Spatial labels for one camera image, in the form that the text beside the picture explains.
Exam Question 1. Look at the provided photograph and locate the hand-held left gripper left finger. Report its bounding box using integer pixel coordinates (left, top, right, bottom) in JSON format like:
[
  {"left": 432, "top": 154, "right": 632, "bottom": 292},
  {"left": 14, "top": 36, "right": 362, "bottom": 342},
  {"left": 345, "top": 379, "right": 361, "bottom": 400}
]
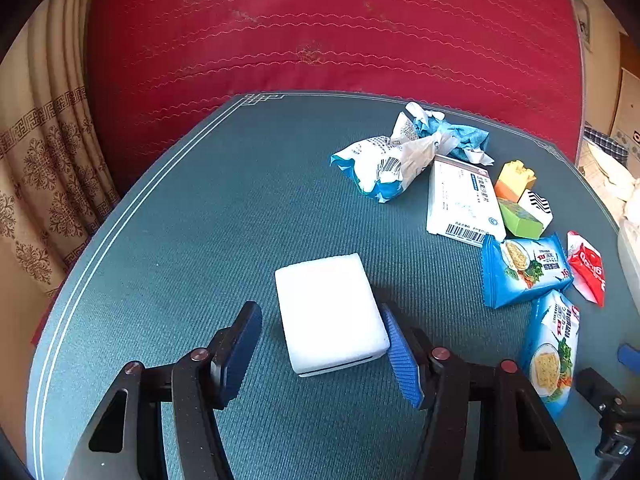
[{"left": 65, "top": 301, "right": 263, "bottom": 480}]

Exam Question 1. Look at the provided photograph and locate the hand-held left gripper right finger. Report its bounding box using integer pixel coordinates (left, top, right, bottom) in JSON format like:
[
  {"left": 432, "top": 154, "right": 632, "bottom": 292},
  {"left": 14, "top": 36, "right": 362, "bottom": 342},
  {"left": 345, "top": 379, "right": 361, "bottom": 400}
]
[{"left": 380, "top": 302, "right": 581, "bottom": 480}]

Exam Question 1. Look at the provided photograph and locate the white rectangular box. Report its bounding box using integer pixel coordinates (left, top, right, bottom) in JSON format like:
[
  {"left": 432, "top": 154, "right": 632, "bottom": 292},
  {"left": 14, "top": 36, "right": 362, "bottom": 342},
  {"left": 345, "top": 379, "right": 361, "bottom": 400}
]
[{"left": 274, "top": 253, "right": 391, "bottom": 377}]

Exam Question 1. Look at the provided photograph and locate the green block with blue dots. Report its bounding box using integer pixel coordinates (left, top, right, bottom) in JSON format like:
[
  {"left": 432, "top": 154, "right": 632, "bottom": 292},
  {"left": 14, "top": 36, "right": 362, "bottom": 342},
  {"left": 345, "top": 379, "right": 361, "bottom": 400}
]
[{"left": 497, "top": 196, "right": 546, "bottom": 240}]

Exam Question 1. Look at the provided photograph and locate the blue cracker packet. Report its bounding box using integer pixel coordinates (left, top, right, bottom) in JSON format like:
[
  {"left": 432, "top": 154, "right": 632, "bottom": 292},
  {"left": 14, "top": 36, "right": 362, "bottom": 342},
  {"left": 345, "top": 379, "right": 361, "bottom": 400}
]
[
  {"left": 520, "top": 289, "right": 581, "bottom": 420},
  {"left": 481, "top": 232, "right": 574, "bottom": 310}
]

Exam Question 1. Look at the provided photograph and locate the red snack packet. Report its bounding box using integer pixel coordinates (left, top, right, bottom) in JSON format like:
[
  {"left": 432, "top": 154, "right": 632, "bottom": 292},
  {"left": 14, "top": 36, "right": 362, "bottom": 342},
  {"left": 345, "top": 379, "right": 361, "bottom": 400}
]
[{"left": 566, "top": 230, "right": 606, "bottom": 308}]

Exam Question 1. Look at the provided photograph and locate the teal table mat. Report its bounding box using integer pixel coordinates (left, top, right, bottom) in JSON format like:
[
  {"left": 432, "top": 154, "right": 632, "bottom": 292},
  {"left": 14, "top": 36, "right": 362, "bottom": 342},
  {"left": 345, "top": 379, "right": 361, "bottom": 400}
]
[{"left": 25, "top": 91, "right": 626, "bottom": 480}]

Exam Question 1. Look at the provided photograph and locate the white medicine box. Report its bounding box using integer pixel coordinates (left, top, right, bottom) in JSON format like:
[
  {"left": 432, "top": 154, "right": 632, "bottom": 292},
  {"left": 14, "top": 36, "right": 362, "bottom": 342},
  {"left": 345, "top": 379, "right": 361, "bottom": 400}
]
[{"left": 426, "top": 155, "right": 507, "bottom": 247}]

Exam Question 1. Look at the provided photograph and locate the black white striped block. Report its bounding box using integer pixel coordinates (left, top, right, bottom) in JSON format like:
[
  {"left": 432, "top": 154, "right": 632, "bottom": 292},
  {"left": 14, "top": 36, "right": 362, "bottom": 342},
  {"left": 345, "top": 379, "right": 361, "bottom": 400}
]
[{"left": 517, "top": 189, "right": 554, "bottom": 233}]

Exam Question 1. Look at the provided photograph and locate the white floral cloth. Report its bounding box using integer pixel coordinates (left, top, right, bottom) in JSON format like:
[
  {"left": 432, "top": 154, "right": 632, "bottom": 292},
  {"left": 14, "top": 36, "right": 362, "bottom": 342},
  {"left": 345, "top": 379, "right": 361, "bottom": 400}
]
[{"left": 580, "top": 141, "right": 640, "bottom": 221}]

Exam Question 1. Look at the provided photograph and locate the white blue cotton swab bag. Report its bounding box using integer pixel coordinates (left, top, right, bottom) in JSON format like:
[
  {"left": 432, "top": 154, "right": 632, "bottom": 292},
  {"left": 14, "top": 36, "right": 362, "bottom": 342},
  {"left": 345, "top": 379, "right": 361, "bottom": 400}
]
[{"left": 330, "top": 135, "right": 436, "bottom": 204}]

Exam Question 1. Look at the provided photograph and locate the yellow orange toy brick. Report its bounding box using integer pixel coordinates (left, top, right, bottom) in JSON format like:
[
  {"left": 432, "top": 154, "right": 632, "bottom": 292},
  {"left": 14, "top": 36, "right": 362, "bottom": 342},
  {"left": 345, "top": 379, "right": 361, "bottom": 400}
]
[{"left": 494, "top": 160, "right": 538, "bottom": 204}]

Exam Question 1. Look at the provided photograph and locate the plaid cloth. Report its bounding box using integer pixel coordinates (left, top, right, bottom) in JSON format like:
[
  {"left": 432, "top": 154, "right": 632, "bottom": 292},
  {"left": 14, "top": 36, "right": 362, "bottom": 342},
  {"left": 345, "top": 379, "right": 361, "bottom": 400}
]
[{"left": 582, "top": 127, "right": 629, "bottom": 166}]

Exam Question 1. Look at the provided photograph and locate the teal cloth with white strips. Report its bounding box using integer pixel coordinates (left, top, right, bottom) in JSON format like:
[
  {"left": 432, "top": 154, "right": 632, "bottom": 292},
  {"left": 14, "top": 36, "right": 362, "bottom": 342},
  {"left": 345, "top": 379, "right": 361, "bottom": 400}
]
[{"left": 390, "top": 101, "right": 496, "bottom": 167}]

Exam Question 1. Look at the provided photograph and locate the cardboard box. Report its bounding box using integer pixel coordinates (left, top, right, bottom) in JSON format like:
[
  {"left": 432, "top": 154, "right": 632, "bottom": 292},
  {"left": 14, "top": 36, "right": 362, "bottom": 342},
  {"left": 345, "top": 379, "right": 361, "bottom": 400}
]
[{"left": 609, "top": 65, "right": 640, "bottom": 163}]

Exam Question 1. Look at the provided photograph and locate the beige patterned curtain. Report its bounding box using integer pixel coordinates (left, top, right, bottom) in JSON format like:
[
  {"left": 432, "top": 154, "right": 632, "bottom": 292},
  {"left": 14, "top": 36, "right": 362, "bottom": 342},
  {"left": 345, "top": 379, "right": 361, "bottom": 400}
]
[{"left": 0, "top": 0, "right": 121, "bottom": 301}]

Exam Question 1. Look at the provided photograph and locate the red quilted blanket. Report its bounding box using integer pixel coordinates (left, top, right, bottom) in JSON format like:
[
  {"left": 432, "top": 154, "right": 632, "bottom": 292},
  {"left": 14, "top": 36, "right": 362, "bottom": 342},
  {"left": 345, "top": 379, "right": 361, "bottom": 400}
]
[{"left": 85, "top": 0, "right": 586, "bottom": 196}]

